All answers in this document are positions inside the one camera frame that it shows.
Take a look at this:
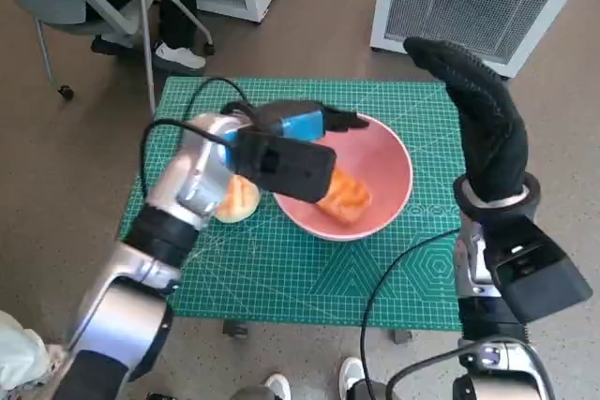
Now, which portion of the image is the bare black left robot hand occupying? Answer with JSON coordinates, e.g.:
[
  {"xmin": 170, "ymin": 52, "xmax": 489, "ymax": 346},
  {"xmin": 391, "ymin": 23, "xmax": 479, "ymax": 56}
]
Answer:
[{"xmin": 250, "ymin": 99, "xmax": 371, "ymax": 143}]

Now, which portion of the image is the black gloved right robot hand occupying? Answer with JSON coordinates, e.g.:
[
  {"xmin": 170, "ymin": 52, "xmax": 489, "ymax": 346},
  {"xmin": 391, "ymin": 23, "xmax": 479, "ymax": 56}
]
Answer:
[{"xmin": 402, "ymin": 37, "xmax": 530, "ymax": 204}]

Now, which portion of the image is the long braided toy bread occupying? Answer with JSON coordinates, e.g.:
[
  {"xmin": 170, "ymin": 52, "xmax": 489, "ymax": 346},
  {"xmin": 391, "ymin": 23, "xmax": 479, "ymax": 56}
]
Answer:
[{"xmin": 316, "ymin": 166, "xmax": 371, "ymax": 226}]

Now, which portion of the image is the pink bowl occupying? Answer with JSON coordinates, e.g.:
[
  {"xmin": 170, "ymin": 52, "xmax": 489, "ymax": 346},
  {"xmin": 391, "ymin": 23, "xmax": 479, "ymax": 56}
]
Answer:
[{"xmin": 273, "ymin": 112, "xmax": 414, "ymax": 242}]

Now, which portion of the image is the round toy bread bun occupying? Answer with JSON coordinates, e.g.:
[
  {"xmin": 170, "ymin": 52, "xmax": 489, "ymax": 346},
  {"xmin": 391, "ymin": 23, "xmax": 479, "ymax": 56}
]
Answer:
[{"xmin": 214, "ymin": 174, "xmax": 262, "ymax": 224}]

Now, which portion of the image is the large white mesh cabinet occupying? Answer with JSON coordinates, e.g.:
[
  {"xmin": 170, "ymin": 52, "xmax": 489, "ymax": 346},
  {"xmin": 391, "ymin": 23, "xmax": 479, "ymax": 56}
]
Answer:
[{"xmin": 368, "ymin": 0, "xmax": 600, "ymax": 79}]

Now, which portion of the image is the green cutting mat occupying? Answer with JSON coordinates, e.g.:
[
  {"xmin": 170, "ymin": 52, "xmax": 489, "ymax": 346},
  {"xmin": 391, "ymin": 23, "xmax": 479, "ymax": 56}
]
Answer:
[{"xmin": 119, "ymin": 75, "xmax": 463, "ymax": 332}]

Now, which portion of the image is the grey office chair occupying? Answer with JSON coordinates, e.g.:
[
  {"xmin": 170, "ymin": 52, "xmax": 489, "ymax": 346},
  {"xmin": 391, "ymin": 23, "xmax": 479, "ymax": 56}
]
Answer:
[{"xmin": 0, "ymin": 0, "xmax": 216, "ymax": 113}]

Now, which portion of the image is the white shoe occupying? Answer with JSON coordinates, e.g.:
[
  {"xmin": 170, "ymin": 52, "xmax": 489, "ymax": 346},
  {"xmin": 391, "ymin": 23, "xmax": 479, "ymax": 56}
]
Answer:
[
  {"xmin": 337, "ymin": 356, "xmax": 369, "ymax": 396},
  {"xmin": 264, "ymin": 374, "xmax": 292, "ymax": 400}
]

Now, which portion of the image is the person in light clothing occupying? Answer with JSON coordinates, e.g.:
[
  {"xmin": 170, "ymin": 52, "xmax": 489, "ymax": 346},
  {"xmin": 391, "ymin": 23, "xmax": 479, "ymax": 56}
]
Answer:
[{"xmin": 0, "ymin": 309, "xmax": 67, "ymax": 400}]

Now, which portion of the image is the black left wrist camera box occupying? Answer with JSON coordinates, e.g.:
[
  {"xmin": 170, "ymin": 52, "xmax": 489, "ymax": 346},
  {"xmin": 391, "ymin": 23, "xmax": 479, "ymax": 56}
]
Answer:
[{"xmin": 233, "ymin": 128, "xmax": 337, "ymax": 204}]

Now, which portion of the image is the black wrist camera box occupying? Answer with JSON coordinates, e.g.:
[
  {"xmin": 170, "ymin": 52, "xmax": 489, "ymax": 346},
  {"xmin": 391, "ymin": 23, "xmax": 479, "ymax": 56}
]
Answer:
[
  {"xmin": 233, "ymin": 128, "xmax": 337, "ymax": 204},
  {"xmin": 485, "ymin": 216, "xmax": 594, "ymax": 326}
]

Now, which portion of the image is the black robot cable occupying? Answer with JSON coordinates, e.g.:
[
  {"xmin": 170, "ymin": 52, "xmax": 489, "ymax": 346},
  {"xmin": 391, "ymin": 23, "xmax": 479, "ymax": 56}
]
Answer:
[
  {"xmin": 185, "ymin": 77, "xmax": 259, "ymax": 125},
  {"xmin": 359, "ymin": 227, "xmax": 461, "ymax": 400},
  {"xmin": 387, "ymin": 336, "xmax": 562, "ymax": 400},
  {"xmin": 140, "ymin": 118, "xmax": 235, "ymax": 196}
]

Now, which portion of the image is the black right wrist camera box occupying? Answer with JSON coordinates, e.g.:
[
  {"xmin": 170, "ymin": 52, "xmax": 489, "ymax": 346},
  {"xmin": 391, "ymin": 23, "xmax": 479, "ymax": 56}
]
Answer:
[{"xmin": 485, "ymin": 216, "xmax": 594, "ymax": 326}]

